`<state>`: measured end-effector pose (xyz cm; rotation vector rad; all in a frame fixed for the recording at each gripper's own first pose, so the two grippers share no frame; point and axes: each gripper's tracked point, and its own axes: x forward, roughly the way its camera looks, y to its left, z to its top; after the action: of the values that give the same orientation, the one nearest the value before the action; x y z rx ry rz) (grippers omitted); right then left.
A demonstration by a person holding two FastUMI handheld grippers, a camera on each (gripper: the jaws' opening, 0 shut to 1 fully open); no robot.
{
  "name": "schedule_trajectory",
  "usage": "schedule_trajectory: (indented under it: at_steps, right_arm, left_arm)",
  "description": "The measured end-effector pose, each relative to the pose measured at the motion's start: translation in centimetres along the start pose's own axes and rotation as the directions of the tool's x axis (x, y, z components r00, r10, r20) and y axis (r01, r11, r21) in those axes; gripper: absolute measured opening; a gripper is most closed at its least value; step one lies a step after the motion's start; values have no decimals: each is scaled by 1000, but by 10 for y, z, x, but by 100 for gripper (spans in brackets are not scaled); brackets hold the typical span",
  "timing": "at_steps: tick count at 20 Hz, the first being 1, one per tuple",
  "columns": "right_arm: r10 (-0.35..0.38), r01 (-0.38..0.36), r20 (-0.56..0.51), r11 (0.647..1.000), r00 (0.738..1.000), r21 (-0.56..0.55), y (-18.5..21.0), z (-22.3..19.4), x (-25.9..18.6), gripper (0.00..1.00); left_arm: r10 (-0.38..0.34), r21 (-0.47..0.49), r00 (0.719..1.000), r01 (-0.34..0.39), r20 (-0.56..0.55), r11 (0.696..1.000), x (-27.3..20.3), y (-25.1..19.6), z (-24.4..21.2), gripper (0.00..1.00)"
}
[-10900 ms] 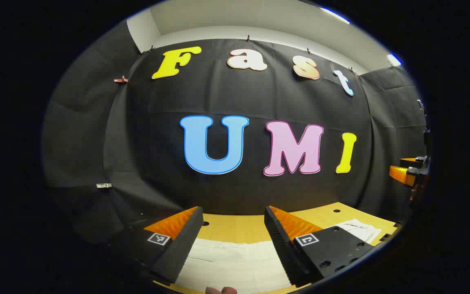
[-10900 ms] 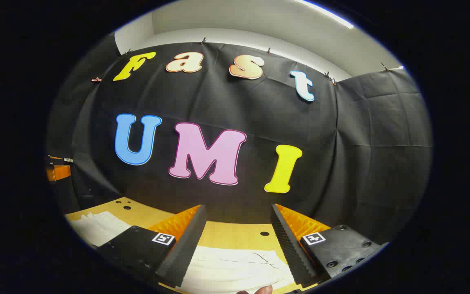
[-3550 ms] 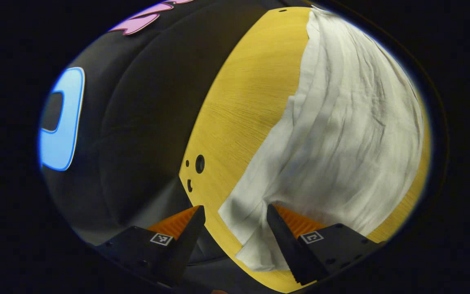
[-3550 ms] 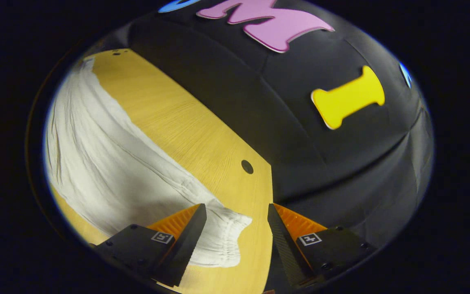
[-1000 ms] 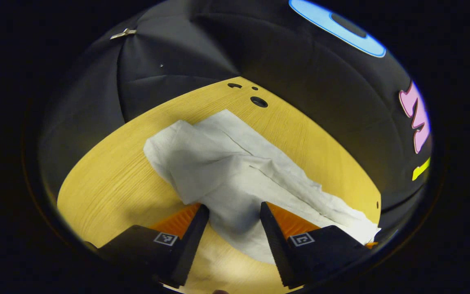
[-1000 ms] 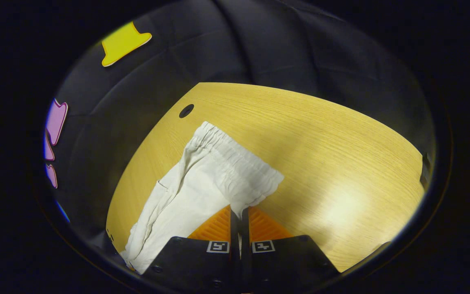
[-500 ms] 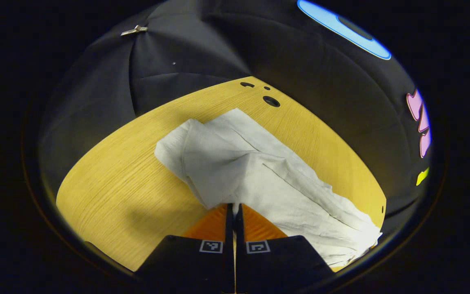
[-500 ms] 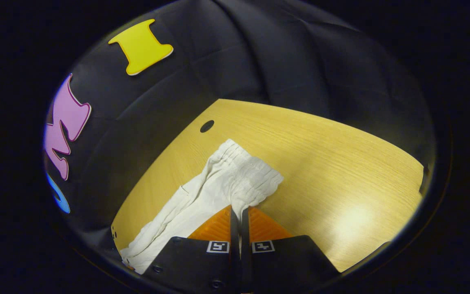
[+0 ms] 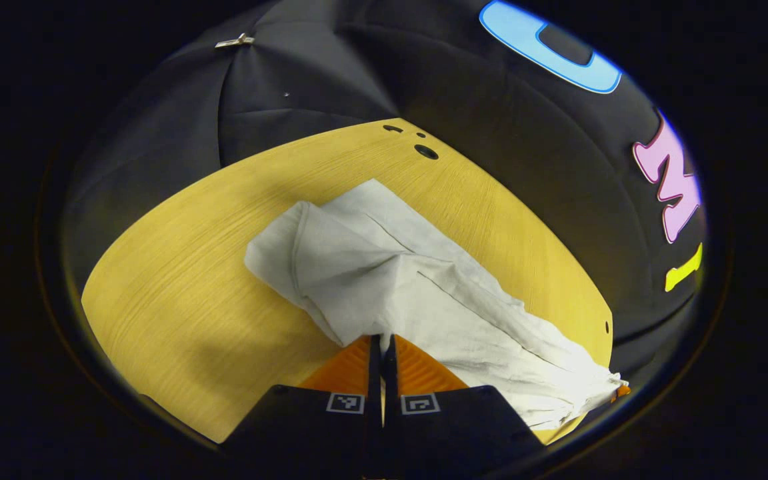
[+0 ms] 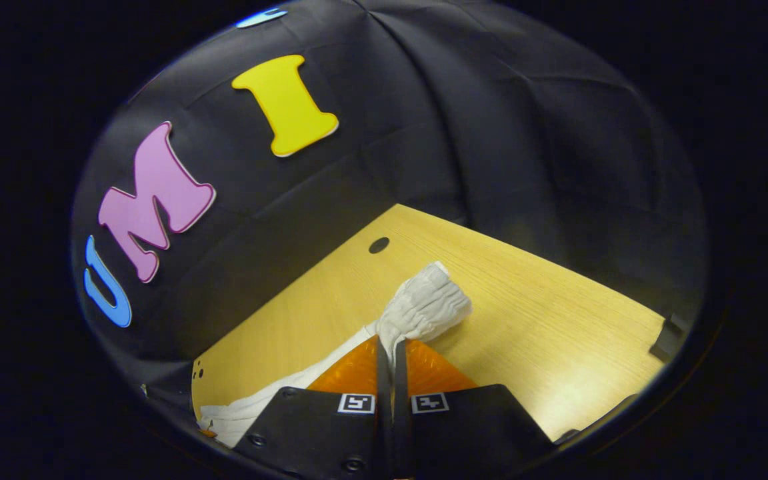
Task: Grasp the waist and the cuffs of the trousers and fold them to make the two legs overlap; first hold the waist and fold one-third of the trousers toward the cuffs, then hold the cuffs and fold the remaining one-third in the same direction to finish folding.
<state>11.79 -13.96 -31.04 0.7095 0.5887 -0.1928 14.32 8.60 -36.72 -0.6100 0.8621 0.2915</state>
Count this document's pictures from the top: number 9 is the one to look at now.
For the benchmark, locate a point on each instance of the black backdrop cloth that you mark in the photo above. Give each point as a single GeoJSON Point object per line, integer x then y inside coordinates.
{"type": "Point", "coordinates": [490, 166]}

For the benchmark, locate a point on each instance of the white jeans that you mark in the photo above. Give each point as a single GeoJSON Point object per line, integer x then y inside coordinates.
{"type": "Point", "coordinates": [390, 280]}

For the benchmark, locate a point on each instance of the metal cloth clip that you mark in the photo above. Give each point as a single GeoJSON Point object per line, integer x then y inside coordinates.
{"type": "Point", "coordinates": [234, 42]}

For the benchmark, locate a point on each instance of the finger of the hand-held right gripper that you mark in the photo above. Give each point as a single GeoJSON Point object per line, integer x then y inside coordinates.
{"type": "Point", "coordinates": [622, 392]}

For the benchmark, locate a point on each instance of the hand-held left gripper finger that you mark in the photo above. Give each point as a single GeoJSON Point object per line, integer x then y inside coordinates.
{"type": "Point", "coordinates": [390, 380]}
{"type": "Point", "coordinates": [374, 380]}

